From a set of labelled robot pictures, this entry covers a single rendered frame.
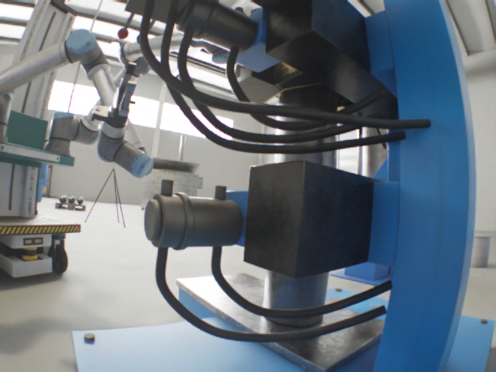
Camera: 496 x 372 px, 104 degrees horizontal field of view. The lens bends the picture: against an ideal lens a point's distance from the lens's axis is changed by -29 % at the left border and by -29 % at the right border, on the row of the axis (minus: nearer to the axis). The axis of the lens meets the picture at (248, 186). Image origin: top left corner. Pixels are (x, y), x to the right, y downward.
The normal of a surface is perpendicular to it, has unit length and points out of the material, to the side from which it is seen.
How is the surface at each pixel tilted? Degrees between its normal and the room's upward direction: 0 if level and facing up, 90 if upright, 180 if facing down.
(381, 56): 90
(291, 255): 90
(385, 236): 90
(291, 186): 90
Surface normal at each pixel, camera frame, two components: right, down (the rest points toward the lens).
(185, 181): 0.53, -0.01
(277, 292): -0.68, -0.10
